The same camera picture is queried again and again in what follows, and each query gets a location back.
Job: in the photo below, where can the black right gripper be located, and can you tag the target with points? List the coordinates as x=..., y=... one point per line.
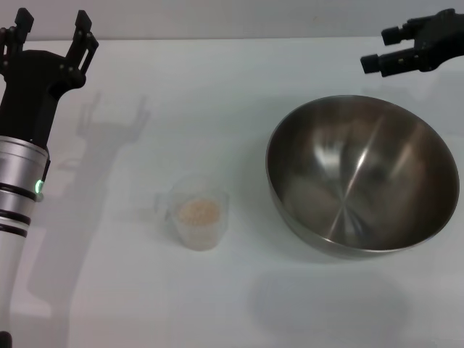
x=442, y=36

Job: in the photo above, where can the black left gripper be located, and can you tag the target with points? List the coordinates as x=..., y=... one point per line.
x=30, y=90

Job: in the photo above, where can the large stainless steel bowl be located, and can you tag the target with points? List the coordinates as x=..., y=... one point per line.
x=362, y=174

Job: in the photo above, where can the beige rice grains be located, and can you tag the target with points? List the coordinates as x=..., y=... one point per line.
x=198, y=214

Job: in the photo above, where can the clear plastic measuring cup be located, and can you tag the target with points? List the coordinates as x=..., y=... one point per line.
x=197, y=239

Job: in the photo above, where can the left robot arm silver white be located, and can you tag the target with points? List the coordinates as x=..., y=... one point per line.
x=16, y=170

